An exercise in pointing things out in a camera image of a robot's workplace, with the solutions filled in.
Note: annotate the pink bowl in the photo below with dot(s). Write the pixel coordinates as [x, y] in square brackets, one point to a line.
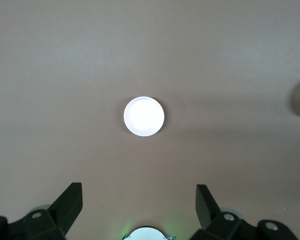
[143, 116]

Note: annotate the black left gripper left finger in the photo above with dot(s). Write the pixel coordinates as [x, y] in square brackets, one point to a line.
[65, 210]

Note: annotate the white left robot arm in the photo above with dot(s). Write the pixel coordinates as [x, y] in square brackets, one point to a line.
[145, 235]

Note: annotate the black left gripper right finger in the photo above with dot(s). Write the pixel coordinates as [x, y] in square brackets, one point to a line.
[207, 212]

